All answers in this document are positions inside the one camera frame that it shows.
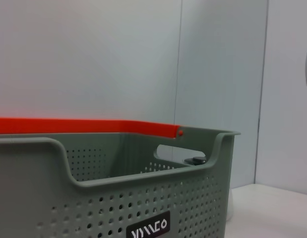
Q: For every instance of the grey perforated storage bin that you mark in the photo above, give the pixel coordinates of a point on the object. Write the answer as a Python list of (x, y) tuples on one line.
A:
[(93, 203)]

